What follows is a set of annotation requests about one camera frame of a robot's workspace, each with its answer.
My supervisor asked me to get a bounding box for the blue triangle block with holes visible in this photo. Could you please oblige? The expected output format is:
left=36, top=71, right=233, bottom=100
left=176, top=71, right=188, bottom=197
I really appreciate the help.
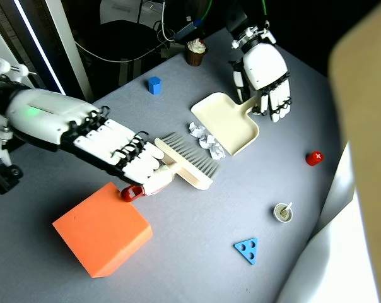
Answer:
left=233, top=237, right=259, bottom=266

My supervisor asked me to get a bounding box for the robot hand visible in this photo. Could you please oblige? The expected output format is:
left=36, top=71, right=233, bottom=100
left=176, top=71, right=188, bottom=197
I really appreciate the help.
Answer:
left=4, top=87, right=165, bottom=187
left=230, top=42, right=292, bottom=123

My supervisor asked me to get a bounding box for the toy cupcake with white frosting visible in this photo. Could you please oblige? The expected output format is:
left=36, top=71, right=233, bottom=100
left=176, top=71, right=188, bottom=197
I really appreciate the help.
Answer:
left=185, top=37, right=208, bottom=67

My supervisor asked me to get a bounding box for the cream plastic dustpan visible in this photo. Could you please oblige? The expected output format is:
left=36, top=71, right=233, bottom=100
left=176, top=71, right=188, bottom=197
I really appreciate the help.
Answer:
left=190, top=92, right=261, bottom=157

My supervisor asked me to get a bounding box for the white rounded shell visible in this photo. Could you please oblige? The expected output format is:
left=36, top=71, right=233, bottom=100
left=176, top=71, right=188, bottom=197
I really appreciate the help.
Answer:
left=275, top=141, right=380, bottom=303

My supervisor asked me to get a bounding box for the small white cup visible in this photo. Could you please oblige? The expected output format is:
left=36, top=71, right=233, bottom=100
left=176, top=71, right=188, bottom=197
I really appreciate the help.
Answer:
left=274, top=203, right=294, bottom=224

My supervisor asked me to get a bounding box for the blue hexagonal block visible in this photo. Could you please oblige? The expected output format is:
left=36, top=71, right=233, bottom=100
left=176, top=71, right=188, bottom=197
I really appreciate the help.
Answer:
left=148, top=76, right=163, bottom=95

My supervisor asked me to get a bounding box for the tan blurred board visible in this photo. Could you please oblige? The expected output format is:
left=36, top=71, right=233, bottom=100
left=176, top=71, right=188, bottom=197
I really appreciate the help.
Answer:
left=327, top=0, right=381, bottom=303

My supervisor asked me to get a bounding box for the grey table cloth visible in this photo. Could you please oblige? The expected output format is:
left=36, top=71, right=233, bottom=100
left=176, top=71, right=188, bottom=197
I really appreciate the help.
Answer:
left=0, top=28, right=357, bottom=303

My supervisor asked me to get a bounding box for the orange foam block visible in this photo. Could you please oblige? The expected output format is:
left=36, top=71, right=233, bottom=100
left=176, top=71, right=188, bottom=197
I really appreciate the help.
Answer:
left=52, top=182, right=153, bottom=278

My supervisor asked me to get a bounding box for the white cable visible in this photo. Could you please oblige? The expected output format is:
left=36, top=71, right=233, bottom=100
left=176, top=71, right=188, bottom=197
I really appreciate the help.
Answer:
left=74, top=0, right=176, bottom=63

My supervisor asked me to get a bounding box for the red cylinder with white cross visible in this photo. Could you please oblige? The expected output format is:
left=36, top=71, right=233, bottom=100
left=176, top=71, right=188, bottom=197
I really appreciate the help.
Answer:
left=305, top=150, right=325, bottom=167

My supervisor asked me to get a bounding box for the white post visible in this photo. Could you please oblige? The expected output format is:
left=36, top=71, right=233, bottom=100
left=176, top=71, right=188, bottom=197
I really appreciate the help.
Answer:
left=45, top=0, right=95, bottom=102

